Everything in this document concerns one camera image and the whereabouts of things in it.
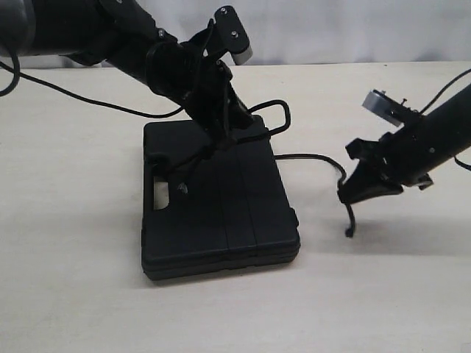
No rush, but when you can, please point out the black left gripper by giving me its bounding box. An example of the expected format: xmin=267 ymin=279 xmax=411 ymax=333
xmin=145 ymin=42 xmax=255 ymax=151

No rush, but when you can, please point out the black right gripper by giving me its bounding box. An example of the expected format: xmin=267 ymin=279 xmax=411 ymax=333
xmin=337 ymin=121 xmax=434 ymax=203

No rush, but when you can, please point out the black rope with loop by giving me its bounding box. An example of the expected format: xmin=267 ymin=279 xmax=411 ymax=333
xmin=152 ymin=99 xmax=357 ymax=238

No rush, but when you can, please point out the black plastic carrying case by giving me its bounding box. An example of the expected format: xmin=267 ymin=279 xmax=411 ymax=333
xmin=141 ymin=120 xmax=300 ymax=281

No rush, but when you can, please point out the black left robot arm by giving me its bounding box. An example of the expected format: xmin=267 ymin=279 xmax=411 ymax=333
xmin=1 ymin=1 xmax=255 ymax=149

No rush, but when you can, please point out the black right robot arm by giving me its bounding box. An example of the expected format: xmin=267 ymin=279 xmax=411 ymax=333
xmin=338 ymin=87 xmax=470 ymax=204

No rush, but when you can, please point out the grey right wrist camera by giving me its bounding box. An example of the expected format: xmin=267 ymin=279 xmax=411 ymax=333
xmin=362 ymin=90 xmax=421 ymax=127

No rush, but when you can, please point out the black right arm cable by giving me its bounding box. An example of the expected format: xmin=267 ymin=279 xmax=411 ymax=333
xmin=419 ymin=68 xmax=471 ymax=168

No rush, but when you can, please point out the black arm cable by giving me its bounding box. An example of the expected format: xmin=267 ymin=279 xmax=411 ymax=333
xmin=419 ymin=68 xmax=471 ymax=168
xmin=0 ymin=54 xmax=185 ymax=119

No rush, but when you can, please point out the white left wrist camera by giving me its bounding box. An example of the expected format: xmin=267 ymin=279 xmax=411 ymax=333
xmin=191 ymin=5 xmax=254 ymax=65

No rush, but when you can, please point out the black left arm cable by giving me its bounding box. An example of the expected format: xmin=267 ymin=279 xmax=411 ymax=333
xmin=0 ymin=54 xmax=185 ymax=119

